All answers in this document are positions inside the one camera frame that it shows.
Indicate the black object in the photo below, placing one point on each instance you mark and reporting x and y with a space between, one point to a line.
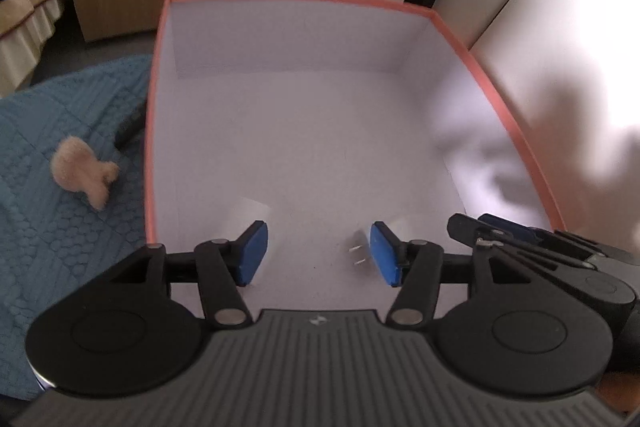
127 130

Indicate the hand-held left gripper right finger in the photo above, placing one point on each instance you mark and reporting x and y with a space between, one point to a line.
384 257

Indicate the white wardrobe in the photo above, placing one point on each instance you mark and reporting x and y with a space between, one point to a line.
560 22

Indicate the blue quilted blanket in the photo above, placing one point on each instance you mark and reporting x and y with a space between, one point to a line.
55 257

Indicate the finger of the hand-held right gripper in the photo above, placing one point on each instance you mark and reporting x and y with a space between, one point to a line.
510 226
467 229

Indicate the white charger plug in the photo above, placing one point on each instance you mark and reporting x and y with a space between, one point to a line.
361 243

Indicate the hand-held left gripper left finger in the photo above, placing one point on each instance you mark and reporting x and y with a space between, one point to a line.
252 253

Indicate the beige plush toy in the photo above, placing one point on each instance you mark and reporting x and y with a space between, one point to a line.
80 169

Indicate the orange cardboard box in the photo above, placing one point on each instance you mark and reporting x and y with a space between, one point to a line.
310 122

